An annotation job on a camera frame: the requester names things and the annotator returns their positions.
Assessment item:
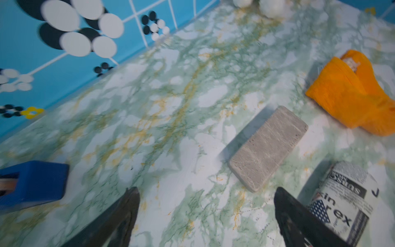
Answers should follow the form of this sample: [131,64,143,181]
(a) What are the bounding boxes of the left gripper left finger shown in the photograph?
[63,187,140,247]

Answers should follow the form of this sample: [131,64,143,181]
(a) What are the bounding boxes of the white plush dog toy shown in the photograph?
[232,0,287,19]

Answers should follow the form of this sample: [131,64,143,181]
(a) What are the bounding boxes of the orange microfiber cloth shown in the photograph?
[306,50,395,136]

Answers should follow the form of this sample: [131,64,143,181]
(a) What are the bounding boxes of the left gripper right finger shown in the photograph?
[274,187,349,247]

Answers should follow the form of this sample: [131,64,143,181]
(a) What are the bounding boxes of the newspaper print eyeglass case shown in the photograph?
[307,161,380,247]

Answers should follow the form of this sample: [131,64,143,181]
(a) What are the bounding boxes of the blue tape dispenser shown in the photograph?
[1,161,70,214]

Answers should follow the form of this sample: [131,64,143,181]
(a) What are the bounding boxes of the grey rectangular case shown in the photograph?
[229,106,309,192]

